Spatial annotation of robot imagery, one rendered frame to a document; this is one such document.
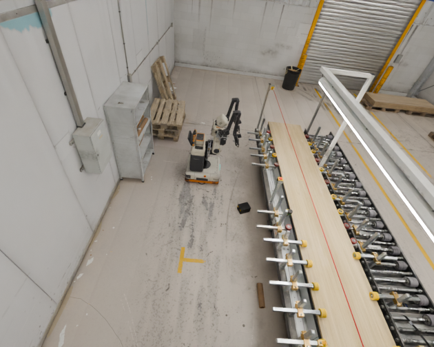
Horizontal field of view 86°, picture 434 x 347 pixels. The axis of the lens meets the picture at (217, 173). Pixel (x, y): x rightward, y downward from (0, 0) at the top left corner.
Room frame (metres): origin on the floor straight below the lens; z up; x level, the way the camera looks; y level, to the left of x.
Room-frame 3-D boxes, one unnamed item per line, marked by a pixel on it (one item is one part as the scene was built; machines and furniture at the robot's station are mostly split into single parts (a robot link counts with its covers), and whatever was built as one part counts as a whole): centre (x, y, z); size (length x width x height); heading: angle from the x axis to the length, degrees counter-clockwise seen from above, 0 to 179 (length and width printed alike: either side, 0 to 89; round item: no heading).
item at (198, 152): (3.48, 0.39, 0.59); 0.55 x 0.34 x 0.83; 5
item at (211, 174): (3.48, 0.29, 0.16); 0.67 x 0.64 x 0.25; 95
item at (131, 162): (3.42, 1.62, 0.78); 0.90 x 0.45 x 1.55; 5
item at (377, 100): (8.62, -6.15, 0.23); 2.41 x 0.77 x 0.17; 96
